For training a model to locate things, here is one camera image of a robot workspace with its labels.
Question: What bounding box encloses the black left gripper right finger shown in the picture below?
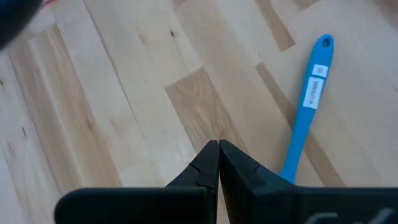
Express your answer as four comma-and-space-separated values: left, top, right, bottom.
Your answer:
220, 139, 398, 224

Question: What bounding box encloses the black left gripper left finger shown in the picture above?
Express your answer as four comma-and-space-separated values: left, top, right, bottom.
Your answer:
54, 139, 220, 224

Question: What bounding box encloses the blue silicone spoon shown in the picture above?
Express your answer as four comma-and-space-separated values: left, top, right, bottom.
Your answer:
278, 33, 335, 185

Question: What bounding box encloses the black turner spatula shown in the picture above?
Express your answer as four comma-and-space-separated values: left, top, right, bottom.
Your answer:
0, 0, 44, 50

